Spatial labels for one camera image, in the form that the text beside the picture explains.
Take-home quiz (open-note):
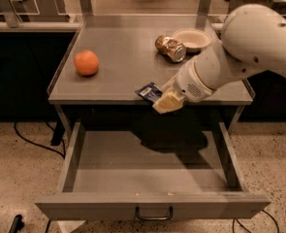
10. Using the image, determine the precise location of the grey cabinet table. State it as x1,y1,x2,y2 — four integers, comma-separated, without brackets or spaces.
48,15,253,145

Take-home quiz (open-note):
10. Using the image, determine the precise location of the crushed gold metal can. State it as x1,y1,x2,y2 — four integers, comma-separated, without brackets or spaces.
155,35,186,63

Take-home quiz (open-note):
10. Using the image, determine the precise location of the black plug on floor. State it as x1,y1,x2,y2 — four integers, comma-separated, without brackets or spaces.
9,215,24,233

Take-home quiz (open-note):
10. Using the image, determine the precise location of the grey open top drawer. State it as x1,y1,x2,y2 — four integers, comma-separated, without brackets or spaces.
35,123,270,220

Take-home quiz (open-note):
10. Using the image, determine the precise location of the black floor cable right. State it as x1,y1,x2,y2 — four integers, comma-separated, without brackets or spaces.
232,210,281,233

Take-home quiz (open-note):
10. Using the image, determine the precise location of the black metal drawer handle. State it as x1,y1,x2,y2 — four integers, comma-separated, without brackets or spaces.
135,207,174,221

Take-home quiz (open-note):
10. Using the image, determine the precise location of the black floor cable left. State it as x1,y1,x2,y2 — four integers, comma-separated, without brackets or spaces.
14,119,67,160

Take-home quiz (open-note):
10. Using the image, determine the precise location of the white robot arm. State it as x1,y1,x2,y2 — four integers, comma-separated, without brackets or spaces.
153,4,286,114

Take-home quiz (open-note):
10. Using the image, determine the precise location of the blue rxbar blueberry bar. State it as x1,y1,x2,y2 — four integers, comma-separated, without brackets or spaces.
135,83,163,103

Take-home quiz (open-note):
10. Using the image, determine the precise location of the white paper bowl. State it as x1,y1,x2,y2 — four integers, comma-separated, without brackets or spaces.
173,28,211,53

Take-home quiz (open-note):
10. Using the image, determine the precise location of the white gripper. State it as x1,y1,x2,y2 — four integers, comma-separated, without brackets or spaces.
153,41,246,114

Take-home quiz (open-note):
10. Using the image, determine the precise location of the grey background desk left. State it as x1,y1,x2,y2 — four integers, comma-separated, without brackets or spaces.
0,0,70,22

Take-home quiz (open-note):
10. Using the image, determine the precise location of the black floor cable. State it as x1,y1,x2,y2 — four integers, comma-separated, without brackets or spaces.
232,210,281,233
14,119,67,160

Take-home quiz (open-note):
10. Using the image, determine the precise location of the white horizontal rail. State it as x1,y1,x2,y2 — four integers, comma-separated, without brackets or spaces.
0,22,81,32

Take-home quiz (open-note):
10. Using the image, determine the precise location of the orange fruit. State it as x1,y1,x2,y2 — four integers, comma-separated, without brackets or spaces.
74,50,99,76

